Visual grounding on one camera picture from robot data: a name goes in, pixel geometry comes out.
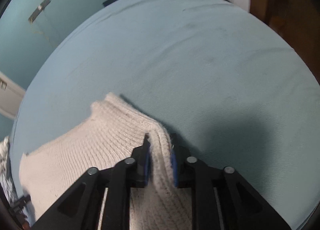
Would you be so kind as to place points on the white puffer jacket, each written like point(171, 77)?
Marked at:
point(5, 160)

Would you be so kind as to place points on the light blue bed sheet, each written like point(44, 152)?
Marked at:
point(232, 88)

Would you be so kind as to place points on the dark wooden chair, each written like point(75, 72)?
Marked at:
point(297, 22)

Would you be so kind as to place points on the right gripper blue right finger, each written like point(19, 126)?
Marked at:
point(220, 198)

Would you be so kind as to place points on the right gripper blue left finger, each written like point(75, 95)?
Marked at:
point(100, 199)

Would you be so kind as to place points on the white and blue knit sweater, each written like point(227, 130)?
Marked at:
point(108, 136)

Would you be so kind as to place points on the white room door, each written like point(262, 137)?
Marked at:
point(11, 95)

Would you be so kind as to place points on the wall power strip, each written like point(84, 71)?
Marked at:
point(40, 8)

